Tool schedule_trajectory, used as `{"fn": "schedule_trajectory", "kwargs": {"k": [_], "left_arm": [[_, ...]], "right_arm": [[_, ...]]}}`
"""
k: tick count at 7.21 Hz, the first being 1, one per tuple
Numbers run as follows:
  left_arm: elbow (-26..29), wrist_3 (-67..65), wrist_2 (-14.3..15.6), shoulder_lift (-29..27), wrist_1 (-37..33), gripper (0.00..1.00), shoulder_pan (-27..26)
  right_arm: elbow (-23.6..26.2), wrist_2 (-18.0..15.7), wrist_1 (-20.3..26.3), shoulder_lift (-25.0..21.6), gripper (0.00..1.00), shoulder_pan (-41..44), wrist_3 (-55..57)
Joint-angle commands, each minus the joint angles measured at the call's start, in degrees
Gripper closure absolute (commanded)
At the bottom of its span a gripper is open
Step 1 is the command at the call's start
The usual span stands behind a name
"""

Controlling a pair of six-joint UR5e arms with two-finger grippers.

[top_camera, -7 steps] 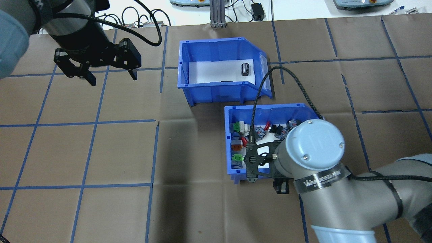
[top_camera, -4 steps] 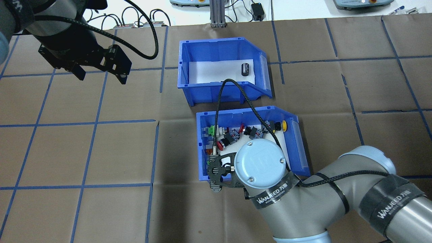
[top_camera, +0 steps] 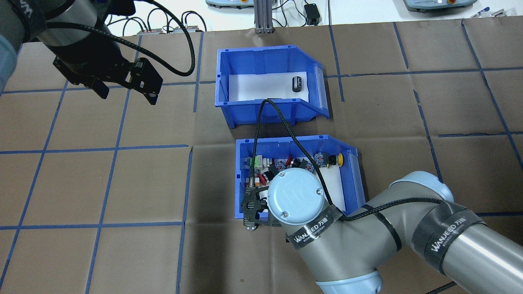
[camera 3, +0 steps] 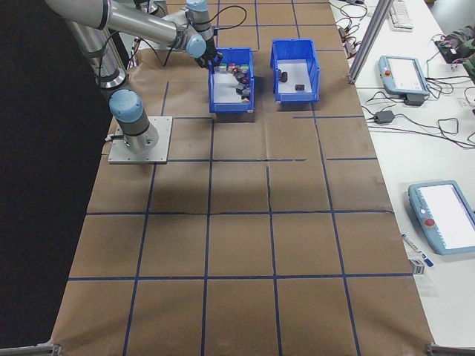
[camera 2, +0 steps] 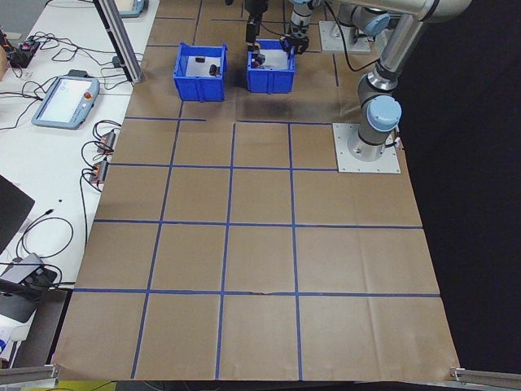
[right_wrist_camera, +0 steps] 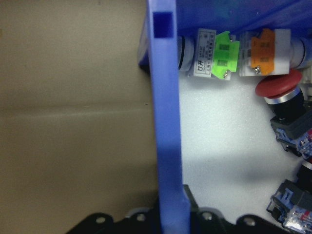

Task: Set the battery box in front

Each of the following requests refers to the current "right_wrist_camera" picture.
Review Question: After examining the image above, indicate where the white orange push button switch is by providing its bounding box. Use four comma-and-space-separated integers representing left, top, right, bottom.
238, 28, 312, 78

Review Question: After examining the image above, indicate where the red mushroom button switch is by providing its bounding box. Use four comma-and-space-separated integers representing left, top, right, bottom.
255, 69, 312, 158

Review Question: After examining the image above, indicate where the white foam liner sheet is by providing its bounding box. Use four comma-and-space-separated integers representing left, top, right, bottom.
177, 62, 312, 226

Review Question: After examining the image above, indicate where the white green push button switch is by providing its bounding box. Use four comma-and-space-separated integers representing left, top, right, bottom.
176, 28, 241, 81

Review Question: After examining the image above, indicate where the red flat button switch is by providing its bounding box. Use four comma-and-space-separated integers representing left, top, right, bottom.
266, 157, 312, 232

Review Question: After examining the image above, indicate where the blue plastic storage bin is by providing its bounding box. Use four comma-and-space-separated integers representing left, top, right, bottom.
137, 0, 312, 234

